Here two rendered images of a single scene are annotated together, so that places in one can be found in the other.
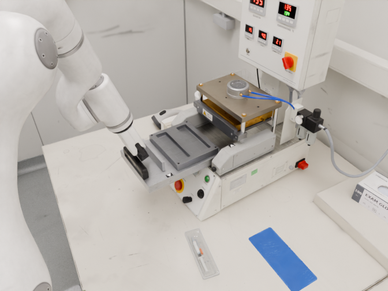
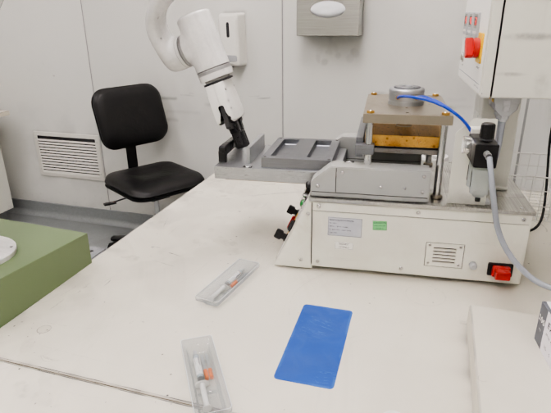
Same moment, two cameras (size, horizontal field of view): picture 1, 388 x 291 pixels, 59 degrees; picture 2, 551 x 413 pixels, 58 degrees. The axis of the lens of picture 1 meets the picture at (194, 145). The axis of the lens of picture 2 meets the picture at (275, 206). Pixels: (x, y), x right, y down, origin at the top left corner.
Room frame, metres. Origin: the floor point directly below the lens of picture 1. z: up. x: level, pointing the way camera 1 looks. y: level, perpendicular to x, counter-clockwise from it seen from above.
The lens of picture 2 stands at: (0.06, -0.75, 1.31)
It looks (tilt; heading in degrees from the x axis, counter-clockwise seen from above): 21 degrees down; 45
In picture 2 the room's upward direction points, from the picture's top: 1 degrees counter-clockwise
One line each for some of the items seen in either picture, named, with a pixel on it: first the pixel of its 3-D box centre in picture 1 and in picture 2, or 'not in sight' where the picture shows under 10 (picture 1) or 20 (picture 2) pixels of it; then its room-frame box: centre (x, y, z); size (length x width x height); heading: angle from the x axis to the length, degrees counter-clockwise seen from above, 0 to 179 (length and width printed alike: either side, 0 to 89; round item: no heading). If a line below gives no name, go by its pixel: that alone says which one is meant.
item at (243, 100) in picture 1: (247, 99); (419, 116); (1.08, -0.20, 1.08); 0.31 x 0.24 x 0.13; 33
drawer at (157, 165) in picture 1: (171, 150); (284, 156); (0.93, 0.08, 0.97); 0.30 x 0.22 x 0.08; 123
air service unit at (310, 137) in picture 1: (306, 125); (476, 159); (0.96, -0.39, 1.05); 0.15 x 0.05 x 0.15; 33
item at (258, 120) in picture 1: (238, 104); (403, 123); (1.07, -0.16, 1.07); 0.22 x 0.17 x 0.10; 33
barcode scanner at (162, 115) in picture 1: (171, 115); not in sight; (1.43, 0.11, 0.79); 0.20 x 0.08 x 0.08; 117
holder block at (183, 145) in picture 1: (182, 144); (302, 152); (0.95, 0.04, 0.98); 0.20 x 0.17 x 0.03; 33
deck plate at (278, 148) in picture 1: (241, 131); (413, 180); (1.10, -0.19, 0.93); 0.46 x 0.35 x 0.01; 123
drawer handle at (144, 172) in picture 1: (135, 161); (230, 147); (0.85, 0.19, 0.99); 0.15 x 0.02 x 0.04; 33
